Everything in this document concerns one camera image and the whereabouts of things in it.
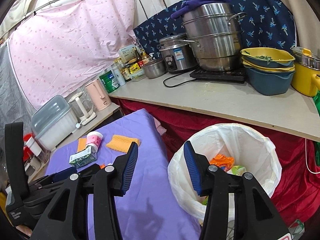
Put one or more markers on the large steel steamer pot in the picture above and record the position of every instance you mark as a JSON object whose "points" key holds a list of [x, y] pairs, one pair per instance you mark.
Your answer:
{"points": [[215, 35]]}

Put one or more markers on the yellow green snack bag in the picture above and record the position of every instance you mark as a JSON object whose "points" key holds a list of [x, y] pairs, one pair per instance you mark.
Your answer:
{"points": [[237, 170]]}

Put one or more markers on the green tin can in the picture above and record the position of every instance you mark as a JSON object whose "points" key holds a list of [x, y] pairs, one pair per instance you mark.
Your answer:
{"points": [[109, 81]]}

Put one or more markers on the white lined trash bin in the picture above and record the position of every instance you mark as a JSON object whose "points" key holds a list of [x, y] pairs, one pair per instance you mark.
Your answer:
{"points": [[235, 148]]}

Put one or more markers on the purple cloth on pot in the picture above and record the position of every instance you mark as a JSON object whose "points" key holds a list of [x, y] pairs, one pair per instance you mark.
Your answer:
{"points": [[193, 4]]}

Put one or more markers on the pink electric kettle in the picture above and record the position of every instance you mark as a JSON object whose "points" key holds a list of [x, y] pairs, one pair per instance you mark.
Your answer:
{"points": [[98, 94]]}

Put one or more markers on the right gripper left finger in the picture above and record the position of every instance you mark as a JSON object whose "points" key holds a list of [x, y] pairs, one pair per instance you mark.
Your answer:
{"points": [[66, 215]]}

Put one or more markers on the black induction cooktop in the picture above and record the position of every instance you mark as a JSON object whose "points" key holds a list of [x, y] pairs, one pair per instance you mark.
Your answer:
{"points": [[238, 76]]}

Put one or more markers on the red plastic basin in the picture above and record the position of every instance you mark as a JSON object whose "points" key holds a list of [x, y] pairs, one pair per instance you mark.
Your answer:
{"points": [[27, 153]]}

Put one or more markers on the navy patterned cloth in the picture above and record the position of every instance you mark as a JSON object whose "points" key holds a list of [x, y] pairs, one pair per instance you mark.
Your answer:
{"points": [[269, 23]]}

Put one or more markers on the green white milk carton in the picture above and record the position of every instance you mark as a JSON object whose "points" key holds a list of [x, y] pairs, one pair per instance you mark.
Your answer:
{"points": [[83, 158]]}

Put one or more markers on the steel rice cooker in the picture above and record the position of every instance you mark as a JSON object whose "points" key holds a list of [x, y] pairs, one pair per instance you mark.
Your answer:
{"points": [[177, 53]]}

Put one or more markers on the pink paper cup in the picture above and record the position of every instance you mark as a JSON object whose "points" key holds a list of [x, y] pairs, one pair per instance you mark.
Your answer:
{"points": [[93, 140]]}

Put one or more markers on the dark soy sauce bottle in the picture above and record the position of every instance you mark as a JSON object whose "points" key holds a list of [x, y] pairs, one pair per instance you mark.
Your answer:
{"points": [[124, 70]]}

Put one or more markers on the white dish rack box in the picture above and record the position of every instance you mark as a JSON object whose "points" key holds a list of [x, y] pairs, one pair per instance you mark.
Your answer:
{"points": [[53, 122]]}

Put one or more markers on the white bottle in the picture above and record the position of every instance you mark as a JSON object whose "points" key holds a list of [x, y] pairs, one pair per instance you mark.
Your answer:
{"points": [[118, 75]]}

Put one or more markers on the small steel lidded pot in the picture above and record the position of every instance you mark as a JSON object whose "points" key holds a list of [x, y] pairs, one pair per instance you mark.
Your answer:
{"points": [[154, 68]]}

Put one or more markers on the purple table cloth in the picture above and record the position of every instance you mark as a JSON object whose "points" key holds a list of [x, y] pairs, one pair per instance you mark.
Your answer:
{"points": [[149, 209]]}

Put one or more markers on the blue yellow stacked basins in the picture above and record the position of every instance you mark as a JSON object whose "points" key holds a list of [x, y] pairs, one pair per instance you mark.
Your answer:
{"points": [[269, 71]]}

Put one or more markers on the yellow electric pot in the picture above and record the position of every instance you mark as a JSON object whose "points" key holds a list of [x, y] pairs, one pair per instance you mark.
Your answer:
{"points": [[306, 76]]}

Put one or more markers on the orange snack wrapper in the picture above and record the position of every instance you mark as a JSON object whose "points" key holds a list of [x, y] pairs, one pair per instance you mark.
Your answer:
{"points": [[221, 159]]}

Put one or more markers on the orange foam net sleeve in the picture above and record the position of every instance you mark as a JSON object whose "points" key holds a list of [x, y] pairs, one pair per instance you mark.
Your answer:
{"points": [[121, 143]]}

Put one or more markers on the red velvet cloth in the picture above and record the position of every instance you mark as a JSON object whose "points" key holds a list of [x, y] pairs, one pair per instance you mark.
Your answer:
{"points": [[297, 194]]}

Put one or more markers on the white glass kettle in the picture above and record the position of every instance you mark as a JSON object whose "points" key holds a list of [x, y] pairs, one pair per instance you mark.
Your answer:
{"points": [[83, 109]]}

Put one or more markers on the pink dotted sheet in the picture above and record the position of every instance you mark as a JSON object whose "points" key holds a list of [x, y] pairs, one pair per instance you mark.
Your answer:
{"points": [[58, 50]]}

